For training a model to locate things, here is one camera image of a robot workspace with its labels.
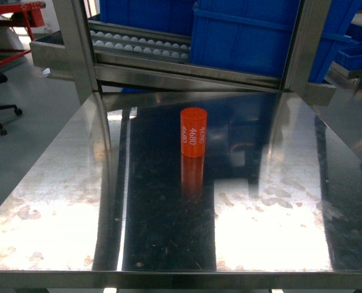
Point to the orange cylindrical capacitor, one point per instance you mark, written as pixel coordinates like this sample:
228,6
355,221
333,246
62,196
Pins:
193,130

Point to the blue bins on right shelf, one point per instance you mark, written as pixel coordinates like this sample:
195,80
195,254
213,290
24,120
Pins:
348,61

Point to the blue plastic bin behind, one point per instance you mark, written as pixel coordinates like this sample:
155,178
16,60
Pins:
175,17

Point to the red metal frame table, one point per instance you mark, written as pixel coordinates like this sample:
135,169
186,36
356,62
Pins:
18,14

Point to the large blue plastic bin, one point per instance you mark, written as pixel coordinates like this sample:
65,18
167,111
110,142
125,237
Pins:
254,36

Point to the stainless steel flow rack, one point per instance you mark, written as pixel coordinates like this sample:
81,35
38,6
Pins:
161,63

